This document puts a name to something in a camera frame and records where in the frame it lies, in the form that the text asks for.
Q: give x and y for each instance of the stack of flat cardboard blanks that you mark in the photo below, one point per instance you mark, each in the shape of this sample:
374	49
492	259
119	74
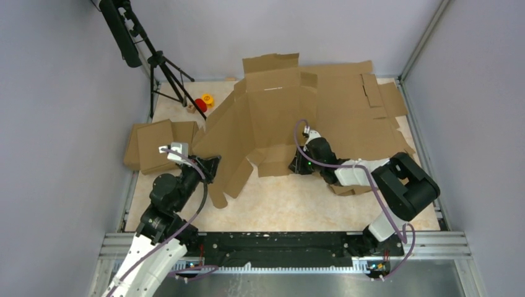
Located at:
357	115

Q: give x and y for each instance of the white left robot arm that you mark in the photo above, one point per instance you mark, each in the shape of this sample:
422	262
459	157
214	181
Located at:
162	237

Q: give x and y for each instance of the folded cardboard box at left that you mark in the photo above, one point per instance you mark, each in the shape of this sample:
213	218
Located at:
142	151

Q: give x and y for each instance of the black camera tripod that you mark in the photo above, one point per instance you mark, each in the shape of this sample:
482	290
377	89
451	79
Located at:
137	50

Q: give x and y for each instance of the large cardboard box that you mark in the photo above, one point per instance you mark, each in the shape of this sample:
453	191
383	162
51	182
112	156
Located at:
253	127

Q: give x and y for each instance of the yellow round toy block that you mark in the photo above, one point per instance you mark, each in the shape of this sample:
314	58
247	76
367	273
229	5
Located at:
208	99

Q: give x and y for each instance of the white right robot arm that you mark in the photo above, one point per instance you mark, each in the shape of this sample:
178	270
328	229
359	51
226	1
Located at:
402	186

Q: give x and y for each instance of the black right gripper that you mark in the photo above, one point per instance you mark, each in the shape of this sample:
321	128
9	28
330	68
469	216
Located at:
296	165

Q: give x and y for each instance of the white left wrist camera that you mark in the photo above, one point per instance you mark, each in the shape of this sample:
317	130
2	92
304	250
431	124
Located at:
176	151

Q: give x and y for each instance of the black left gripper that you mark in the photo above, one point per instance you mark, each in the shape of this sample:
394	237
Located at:
210	165

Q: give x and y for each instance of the small wooden letter cube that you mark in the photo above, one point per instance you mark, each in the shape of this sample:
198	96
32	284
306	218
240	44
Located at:
191	109

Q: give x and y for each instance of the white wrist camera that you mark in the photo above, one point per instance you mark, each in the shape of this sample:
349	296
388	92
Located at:
176	151
310	134

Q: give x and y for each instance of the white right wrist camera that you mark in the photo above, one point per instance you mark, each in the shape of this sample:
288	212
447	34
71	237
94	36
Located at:
310	134

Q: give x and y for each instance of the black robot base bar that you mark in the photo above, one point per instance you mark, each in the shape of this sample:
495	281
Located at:
286	249

